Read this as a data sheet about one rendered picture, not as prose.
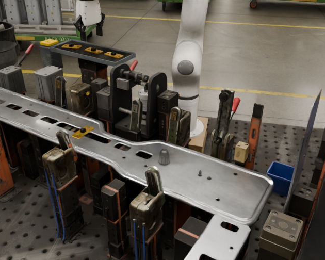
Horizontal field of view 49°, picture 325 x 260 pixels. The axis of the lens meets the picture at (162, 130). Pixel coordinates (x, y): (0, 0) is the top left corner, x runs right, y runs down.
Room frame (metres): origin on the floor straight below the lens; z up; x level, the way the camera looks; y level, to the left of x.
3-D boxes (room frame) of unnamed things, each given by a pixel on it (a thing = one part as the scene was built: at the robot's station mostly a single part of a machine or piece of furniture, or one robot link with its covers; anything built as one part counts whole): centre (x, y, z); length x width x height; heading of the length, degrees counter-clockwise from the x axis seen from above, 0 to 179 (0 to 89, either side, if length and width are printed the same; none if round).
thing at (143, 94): (1.20, 0.09, 0.94); 0.18 x 0.13 x 0.49; 58
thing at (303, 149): (0.69, -0.33, 1.17); 0.12 x 0.01 x 0.34; 148
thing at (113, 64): (1.49, 0.31, 1.16); 0.37 x 0.14 x 0.02; 58
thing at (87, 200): (1.09, 0.28, 0.84); 0.13 x 0.05 x 0.29; 148
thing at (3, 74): (1.53, 0.70, 0.88); 0.11 x 0.10 x 0.36; 148
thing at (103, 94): (1.27, 0.21, 0.89); 0.13 x 0.11 x 0.38; 148
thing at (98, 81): (1.31, 0.25, 0.90); 0.05 x 0.05 x 0.40; 58
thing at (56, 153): (0.90, 0.32, 0.87); 0.12 x 0.09 x 0.35; 148
